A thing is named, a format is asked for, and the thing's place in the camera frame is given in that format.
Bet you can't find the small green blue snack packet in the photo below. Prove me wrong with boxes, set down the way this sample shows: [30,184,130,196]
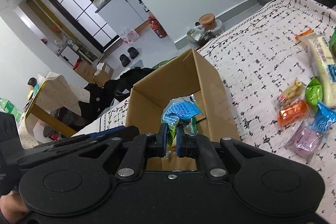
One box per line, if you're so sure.
[161,94,202,156]

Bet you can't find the orange red snack packet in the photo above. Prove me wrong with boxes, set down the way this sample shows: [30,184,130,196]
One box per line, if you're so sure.
[278,100,308,127]

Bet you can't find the clear small candy snack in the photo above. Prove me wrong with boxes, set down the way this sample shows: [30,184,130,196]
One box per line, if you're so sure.
[277,80,302,107]

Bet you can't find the purple snack packet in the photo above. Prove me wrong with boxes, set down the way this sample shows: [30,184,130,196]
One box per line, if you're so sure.
[285,121,321,161]

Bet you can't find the long white bread package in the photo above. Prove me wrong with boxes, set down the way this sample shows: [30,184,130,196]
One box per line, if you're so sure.
[299,32,335,108]

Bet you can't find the orange cracker package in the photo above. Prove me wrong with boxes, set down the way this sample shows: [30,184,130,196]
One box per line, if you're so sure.
[295,28,314,41]

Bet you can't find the person's left hand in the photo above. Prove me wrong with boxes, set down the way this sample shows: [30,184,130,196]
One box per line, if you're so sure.
[1,191,29,223]

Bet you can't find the brown cardboard box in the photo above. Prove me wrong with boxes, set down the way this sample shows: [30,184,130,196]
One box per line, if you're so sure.
[126,50,240,170]

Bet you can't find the table with dotted cloth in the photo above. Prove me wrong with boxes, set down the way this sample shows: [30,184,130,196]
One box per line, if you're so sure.
[18,72,90,149]

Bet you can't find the green frog rug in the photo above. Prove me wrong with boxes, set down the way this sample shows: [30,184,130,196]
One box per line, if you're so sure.
[152,57,174,69]

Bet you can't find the black bag on floor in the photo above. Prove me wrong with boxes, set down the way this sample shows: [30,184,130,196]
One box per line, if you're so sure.
[79,67,155,122]

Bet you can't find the black slipper left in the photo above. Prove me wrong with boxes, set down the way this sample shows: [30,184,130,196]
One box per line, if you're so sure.
[119,54,130,68]

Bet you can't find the black slipper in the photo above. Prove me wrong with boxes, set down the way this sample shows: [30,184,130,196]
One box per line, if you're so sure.
[119,54,130,68]
[127,47,139,60]

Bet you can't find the cardboard boxes on floor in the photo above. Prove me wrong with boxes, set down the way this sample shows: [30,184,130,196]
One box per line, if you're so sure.
[73,59,114,87]

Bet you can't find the black slipper right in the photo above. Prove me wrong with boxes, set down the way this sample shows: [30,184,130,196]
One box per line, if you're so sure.
[127,47,139,60]

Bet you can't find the white patterned bed blanket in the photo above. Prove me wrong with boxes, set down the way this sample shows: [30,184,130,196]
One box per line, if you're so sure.
[71,0,336,222]

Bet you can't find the grey plastic bag of items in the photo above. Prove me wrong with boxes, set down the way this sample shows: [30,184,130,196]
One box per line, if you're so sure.
[187,25,207,43]

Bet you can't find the pink white plastic bag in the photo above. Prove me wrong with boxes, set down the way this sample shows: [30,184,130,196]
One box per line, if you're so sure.
[119,28,139,44]

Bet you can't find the red oil bottle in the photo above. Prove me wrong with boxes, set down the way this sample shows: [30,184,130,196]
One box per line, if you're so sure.
[148,16,167,38]

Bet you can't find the jar with wooden lid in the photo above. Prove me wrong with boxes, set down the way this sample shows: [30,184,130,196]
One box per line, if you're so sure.
[195,14,224,36]

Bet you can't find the white kitchen cabinet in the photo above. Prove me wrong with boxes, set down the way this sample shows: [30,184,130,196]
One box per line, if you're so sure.
[96,0,148,35]

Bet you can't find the black framed glass door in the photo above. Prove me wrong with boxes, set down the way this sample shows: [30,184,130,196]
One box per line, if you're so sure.
[49,0,120,53]

